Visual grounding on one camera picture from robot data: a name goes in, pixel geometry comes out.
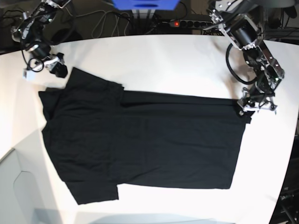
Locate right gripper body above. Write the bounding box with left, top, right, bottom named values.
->
left=28, top=45, right=57, bottom=72

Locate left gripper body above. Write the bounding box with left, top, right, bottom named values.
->
left=236, top=87, right=277, bottom=116

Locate black T-shirt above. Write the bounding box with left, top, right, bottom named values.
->
left=39, top=68, right=247, bottom=204

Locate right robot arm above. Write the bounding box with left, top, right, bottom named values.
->
left=11, top=0, right=76, bottom=78

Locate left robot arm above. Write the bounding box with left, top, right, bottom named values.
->
left=204, top=0, right=285, bottom=118

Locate blue plastic box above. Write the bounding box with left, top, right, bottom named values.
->
left=112, top=0, right=179, bottom=10

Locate black power strip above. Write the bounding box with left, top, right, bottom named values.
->
left=157, top=20, right=223, bottom=36

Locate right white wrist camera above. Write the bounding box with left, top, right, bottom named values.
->
left=22, top=69, right=36, bottom=82

